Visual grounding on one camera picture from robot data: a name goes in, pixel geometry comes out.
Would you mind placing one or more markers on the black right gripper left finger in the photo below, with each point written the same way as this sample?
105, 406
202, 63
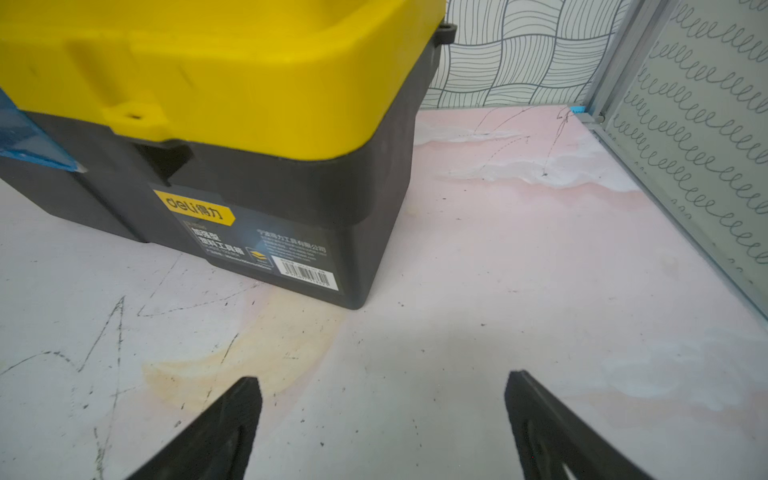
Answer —
217, 444

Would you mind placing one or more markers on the yellow and black toolbox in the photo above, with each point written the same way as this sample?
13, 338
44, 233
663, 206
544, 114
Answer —
272, 138

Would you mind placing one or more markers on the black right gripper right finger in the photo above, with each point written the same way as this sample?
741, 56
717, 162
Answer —
553, 442

